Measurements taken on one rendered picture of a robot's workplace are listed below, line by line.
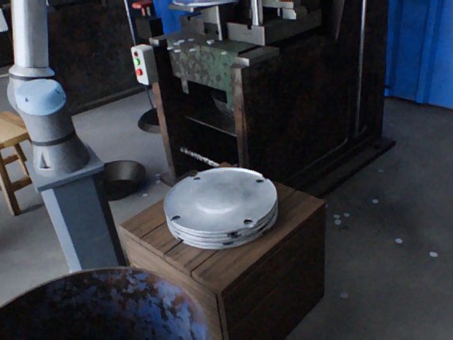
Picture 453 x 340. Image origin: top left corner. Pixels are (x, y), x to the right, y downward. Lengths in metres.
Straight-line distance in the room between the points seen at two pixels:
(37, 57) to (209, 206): 0.63
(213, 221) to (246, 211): 0.09
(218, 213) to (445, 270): 0.79
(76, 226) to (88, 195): 0.10
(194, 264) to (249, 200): 0.22
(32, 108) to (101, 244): 0.46
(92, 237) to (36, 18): 0.63
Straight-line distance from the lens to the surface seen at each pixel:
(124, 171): 2.10
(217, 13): 1.54
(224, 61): 1.47
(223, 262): 0.99
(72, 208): 1.31
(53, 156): 1.26
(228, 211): 1.06
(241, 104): 1.38
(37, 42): 1.33
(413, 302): 1.42
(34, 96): 1.21
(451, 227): 1.72
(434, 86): 2.63
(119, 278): 0.86
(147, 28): 1.77
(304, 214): 1.11
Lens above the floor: 1.02
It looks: 31 degrees down
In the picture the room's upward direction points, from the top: 6 degrees counter-clockwise
